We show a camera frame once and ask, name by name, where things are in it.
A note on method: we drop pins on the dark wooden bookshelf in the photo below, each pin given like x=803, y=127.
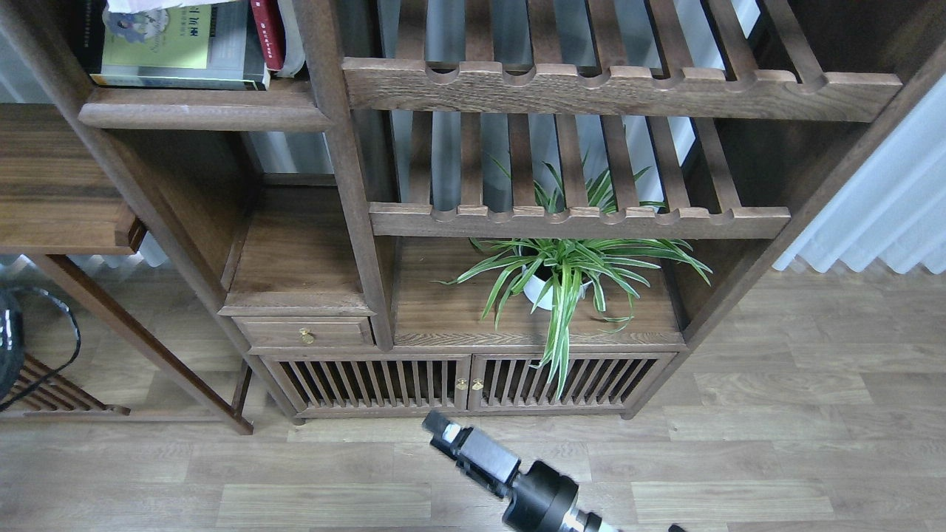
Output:
x=340, y=201

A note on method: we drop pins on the pale purple book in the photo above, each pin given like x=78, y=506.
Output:
x=139, y=6

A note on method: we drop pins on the upright books on shelf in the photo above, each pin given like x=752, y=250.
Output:
x=295, y=56

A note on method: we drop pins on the brass cabinet door knobs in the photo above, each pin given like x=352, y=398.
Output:
x=462, y=384

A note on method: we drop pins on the green spider plant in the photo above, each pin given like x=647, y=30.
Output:
x=566, y=267

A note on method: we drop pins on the white plant pot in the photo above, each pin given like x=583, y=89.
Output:
x=555, y=288

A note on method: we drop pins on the white curtain right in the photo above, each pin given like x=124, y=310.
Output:
x=892, y=209

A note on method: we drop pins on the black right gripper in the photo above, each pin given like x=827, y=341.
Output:
x=540, y=500

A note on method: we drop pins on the red book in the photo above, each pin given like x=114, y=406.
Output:
x=271, y=33

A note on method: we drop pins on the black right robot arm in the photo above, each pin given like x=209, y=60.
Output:
x=591, y=523

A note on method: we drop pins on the wooden side table left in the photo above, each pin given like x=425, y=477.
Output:
x=57, y=203

